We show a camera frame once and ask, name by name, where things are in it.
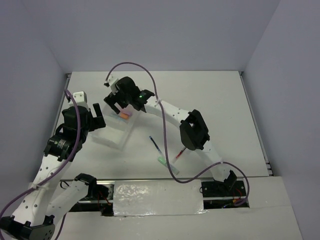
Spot orange highlighter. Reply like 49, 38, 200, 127
119, 113, 129, 120

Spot dark blue gel pen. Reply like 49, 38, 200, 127
149, 136, 163, 155

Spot green highlighter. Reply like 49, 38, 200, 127
157, 156, 180, 175

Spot red gel pen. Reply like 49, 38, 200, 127
171, 147, 186, 164

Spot purple highlighter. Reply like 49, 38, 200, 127
121, 106, 133, 117

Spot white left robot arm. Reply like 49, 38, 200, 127
0, 103, 106, 240

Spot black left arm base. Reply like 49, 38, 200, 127
69, 181, 115, 217

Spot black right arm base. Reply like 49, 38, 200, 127
199, 170, 247, 198

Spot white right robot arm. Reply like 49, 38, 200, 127
104, 76, 237, 196

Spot clear plastic organizer tray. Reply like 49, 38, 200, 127
90, 105, 140, 150

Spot silver foil cover plate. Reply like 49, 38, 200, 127
113, 180, 205, 217

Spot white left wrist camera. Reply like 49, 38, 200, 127
72, 91, 89, 109

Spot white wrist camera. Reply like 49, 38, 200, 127
72, 91, 89, 109
103, 74, 119, 95

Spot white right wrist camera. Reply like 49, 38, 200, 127
103, 74, 119, 95

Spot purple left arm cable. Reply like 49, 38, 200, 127
0, 89, 85, 240

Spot aluminium table edge rail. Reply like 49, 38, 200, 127
53, 72, 72, 131

